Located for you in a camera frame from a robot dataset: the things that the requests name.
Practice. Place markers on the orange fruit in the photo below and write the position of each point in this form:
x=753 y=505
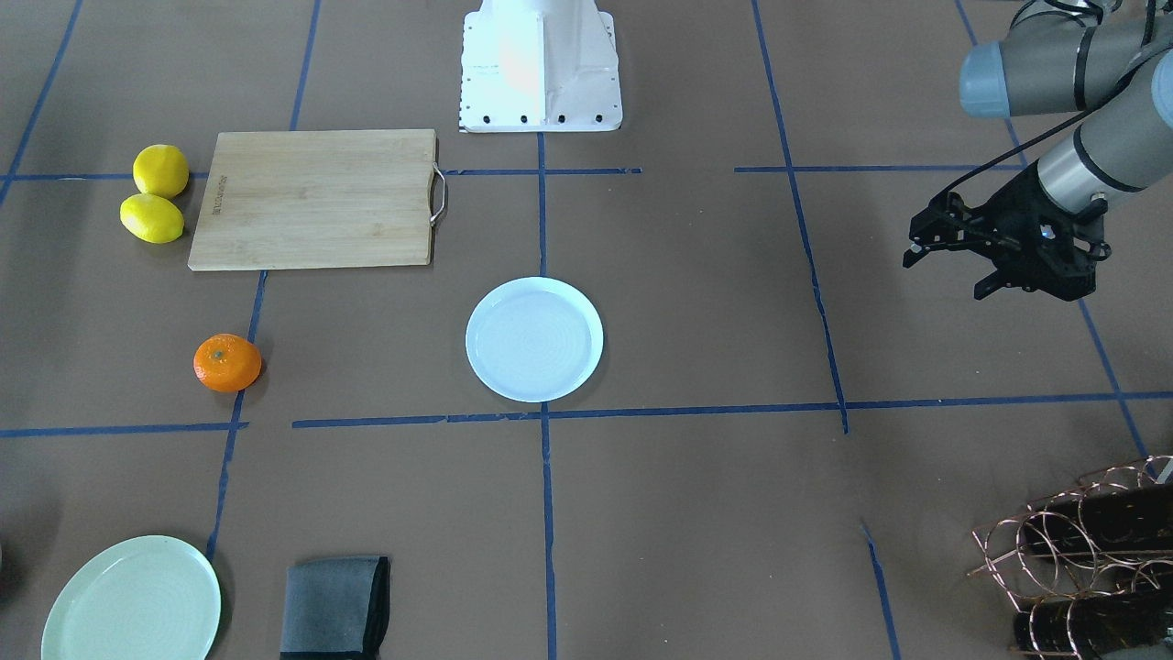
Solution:
x=227 y=363

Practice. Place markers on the lemon near board lower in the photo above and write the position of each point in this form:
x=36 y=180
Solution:
x=151 y=218

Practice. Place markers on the grey folded cloth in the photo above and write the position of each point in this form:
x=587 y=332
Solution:
x=336 y=608

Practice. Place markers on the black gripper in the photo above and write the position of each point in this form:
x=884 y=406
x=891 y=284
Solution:
x=1011 y=203

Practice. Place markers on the dark wine bottle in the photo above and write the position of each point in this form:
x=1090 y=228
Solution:
x=1123 y=626
x=1128 y=525

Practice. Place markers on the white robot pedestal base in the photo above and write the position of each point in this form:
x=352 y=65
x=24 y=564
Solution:
x=530 y=66

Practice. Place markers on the wooden cutting board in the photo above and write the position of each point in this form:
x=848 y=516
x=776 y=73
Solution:
x=331 y=199

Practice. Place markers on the lemon near board upper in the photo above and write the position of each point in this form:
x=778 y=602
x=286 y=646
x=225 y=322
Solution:
x=162 y=170

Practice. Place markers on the lemon board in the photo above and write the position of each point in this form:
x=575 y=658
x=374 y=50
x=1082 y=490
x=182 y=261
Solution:
x=151 y=218
x=162 y=170

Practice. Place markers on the copper wire bottle rack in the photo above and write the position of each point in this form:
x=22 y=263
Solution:
x=1088 y=569

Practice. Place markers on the light green plate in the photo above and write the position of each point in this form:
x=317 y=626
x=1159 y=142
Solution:
x=150 y=597

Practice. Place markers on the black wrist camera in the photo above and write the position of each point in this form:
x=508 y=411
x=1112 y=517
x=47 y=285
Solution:
x=1064 y=269

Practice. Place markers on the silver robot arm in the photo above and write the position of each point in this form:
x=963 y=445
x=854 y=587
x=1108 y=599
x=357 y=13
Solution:
x=1112 y=78

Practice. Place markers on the light blue plate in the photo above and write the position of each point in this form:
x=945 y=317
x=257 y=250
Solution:
x=534 y=339

